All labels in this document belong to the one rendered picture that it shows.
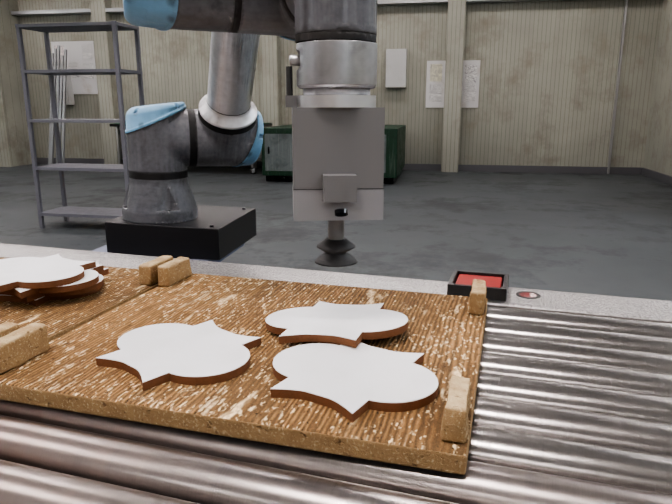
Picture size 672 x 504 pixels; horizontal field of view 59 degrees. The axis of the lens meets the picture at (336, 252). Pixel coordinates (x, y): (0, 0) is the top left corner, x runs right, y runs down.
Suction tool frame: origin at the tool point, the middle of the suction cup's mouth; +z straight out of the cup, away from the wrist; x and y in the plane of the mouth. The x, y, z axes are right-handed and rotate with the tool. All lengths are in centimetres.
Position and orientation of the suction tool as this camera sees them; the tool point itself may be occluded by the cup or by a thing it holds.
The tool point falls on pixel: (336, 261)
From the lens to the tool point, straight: 60.1
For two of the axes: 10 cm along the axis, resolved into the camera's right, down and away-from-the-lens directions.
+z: 0.0, 9.7, 2.4
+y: 10.0, -0.2, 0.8
